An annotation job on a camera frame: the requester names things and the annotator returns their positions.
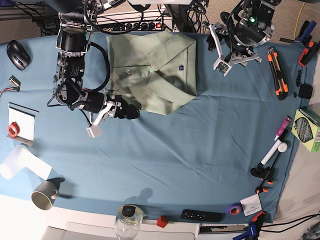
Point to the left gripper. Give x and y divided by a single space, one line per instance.
239 54

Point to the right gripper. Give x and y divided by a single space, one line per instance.
100 106

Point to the light green T-shirt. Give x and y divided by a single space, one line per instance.
155 72

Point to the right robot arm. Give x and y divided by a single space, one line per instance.
78 21

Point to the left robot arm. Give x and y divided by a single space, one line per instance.
248 26

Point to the orange black utility knife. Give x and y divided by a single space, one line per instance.
280 84

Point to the small black screws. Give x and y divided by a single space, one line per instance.
297 83

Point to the black power strip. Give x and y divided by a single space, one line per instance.
144 26

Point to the blue orange clamp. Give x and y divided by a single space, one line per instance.
311 47

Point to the black square box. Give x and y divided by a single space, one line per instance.
305 91

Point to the purple tube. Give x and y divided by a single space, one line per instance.
283 127

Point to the blue table cloth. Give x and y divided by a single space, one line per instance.
198 157

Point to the white marker pen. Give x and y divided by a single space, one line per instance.
274 148

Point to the white notepad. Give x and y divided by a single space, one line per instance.
25 119

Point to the white round cap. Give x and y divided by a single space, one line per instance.
282 147

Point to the green cardboard box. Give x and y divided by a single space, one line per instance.
306 128

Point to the clear glass jar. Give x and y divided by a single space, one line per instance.
128 222

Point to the red cube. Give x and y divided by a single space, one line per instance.
162 221

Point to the red tape roll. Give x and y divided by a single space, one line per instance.
13 130

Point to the small battery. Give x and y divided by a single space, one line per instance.
15 81

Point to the black computer mouse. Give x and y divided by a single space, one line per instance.
18 55

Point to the grey mug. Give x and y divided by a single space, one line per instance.
45 195

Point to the black orange clamp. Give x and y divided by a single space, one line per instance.
265 174

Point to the black remote control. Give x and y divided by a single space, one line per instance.
196 215

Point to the purple tape roll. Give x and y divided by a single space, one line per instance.
234 209

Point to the white paper card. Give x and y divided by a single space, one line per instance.
251 205

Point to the blue black clamp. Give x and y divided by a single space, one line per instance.
252 232

